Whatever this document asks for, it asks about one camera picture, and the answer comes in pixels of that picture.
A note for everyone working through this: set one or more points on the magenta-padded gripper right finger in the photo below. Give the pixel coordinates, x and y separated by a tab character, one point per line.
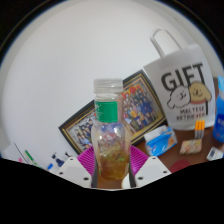
150	169

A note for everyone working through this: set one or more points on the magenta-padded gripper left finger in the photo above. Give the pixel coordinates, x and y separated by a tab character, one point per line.
75	169

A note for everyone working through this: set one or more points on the clear bottle with green label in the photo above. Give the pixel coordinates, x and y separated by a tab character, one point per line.
111	146

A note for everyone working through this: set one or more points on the blue tissue pack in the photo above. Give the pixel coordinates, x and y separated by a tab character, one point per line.
161	141

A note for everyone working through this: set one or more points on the round red coaster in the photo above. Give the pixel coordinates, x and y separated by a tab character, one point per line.
180	165

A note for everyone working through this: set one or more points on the white shuttlecock tube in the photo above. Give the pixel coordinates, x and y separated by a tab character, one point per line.
31	158

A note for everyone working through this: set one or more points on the framed group photo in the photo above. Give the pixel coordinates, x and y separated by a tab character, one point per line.
141	106

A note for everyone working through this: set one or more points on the puzzle cube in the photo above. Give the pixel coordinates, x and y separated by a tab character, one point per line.
199	128

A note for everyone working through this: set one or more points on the white remote control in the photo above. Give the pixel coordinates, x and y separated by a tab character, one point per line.
215	154

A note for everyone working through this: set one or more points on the blue detergent bottle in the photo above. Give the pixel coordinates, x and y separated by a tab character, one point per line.
220	116

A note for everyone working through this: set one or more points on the white gift bag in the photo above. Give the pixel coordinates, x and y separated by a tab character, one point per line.
180	83

